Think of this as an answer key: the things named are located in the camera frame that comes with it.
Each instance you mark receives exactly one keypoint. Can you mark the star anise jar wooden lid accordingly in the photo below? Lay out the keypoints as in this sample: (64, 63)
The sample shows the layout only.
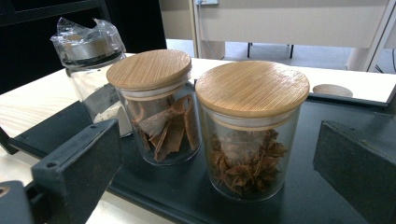
(252, 87)

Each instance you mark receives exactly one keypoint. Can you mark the round dark table grommet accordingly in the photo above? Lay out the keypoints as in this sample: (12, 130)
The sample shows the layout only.
(332, 90)

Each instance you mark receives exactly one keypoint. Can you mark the glass jar with metal lid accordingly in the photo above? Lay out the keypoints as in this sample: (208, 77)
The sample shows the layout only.
(87, 49)

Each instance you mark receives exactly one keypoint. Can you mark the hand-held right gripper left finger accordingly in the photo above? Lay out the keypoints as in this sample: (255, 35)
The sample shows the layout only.
(81, 168)

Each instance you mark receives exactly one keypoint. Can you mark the black metal shelf rack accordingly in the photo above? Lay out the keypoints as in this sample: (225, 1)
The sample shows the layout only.
(306, 189)

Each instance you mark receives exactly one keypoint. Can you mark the cinnamon jar with wooden lid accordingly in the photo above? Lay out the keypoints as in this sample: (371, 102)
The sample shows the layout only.
(149, 68)

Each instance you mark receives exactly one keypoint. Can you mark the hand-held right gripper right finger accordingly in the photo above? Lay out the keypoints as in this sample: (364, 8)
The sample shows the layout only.
(358, 168)

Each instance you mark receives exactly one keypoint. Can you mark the beige desk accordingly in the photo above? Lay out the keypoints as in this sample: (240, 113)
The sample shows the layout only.
(280, 25)

